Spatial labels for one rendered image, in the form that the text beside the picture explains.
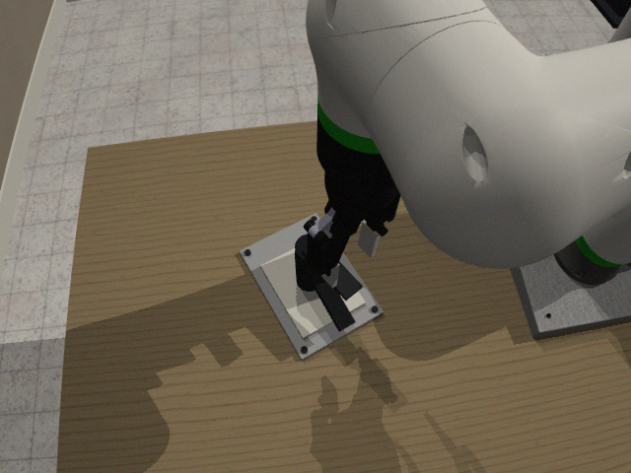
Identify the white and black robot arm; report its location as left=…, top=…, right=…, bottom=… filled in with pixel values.
left=306, top=0, right=631, bottom=285

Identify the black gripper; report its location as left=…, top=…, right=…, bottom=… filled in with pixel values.
left=304, top=172, right=400, bottom=289

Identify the black faucet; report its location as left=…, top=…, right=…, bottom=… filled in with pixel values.
left=260, top=234, right=366, bottom=339

